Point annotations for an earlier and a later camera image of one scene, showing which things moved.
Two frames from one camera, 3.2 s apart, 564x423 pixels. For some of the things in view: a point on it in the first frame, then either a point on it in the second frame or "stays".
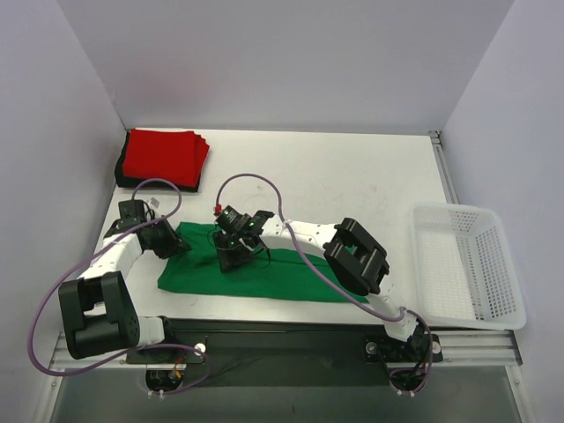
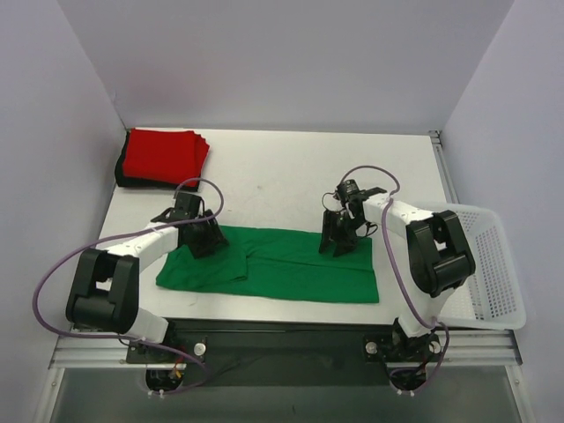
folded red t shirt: (178, 156) stays
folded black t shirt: (129, 181) stays
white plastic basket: (465, 272) stays
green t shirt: (190, 268) stays
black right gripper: (231, 252) → (337, 230)
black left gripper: (166, 245) → (204, 238)
